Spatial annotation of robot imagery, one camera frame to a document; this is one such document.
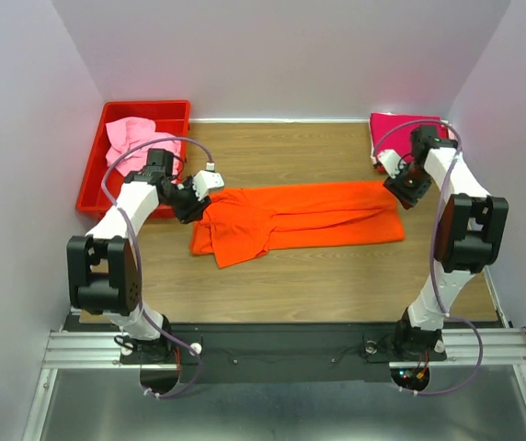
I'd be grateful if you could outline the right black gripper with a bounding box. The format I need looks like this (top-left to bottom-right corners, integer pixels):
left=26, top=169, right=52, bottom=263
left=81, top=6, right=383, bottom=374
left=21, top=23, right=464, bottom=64
left=383, top=162, right=430, bottom=210

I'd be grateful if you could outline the purple cable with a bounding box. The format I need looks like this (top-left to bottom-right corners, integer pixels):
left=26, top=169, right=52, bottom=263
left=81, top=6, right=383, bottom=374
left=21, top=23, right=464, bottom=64
left=100, top=136, right=216, bottom=400
left=372, top=117, right=485, bottom=397

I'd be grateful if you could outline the orange t shirt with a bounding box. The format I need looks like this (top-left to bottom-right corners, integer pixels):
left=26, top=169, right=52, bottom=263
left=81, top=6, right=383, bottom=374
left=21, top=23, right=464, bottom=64
left=189, top=181, right=405, bottom=268

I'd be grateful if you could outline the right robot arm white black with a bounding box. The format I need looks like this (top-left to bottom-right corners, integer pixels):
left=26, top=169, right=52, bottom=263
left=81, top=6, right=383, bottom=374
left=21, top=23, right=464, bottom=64
left=376, top=119, right=509, bottom=358

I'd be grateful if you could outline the pink t shirt in bin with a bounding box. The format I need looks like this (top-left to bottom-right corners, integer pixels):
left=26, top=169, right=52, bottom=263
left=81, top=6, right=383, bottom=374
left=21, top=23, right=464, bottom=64
left=106, top=117, right=184, bottom=177

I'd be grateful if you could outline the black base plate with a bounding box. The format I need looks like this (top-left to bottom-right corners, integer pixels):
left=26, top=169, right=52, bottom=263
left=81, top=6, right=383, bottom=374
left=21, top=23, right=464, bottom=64
left=114, top=322, right=446, bottom=387

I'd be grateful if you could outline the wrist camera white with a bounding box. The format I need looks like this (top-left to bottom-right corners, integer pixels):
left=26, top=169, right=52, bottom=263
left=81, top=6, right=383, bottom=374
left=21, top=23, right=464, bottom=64
left=191, top=161, right=225, bottom=201
left=377, top=149, right=406, bottom=178

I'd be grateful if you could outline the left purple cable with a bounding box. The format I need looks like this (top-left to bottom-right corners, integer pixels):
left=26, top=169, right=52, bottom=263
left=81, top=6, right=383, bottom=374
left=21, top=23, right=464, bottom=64
left=100, top=136, right=216, bottom=400

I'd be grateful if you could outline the folded light pink shirt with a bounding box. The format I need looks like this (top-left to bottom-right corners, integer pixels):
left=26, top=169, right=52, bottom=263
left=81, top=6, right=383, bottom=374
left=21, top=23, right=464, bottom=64
left=441, top=120, right=457, bottom=141

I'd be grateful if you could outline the aluminium rail frame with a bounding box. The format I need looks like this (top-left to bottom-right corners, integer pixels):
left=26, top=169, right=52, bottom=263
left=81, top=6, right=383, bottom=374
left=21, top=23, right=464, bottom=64
left=22, top=220, right=526, bottom=441

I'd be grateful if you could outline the folded magenta t shirt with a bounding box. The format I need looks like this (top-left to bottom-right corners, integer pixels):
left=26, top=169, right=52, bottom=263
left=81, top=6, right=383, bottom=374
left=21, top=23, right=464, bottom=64
left=369, top=112, right=448, bottom=172

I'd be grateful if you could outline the red plastic bin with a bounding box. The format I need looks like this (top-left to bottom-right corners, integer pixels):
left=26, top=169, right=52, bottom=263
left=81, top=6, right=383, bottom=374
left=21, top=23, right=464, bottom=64
left=75, top=99, right=191, bottom=220

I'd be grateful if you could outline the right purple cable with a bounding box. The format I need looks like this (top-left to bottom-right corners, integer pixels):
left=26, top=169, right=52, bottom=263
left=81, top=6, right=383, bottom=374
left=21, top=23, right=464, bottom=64
left=372, top=117, right=485, bottom=397

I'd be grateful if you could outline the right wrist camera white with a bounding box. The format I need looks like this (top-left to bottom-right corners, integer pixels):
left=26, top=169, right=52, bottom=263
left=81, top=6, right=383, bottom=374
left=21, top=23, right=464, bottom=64
left=377, top=149, right=406, bottom=178

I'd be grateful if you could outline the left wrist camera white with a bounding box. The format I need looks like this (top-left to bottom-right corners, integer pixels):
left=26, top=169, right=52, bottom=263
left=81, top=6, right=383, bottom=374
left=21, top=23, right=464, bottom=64
left=191, top=161, right=225, bottom=201

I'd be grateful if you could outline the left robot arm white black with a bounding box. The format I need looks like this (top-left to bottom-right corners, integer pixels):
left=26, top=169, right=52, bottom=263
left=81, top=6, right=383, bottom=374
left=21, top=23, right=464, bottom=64
left=66, top=143, right=224, bottom=362

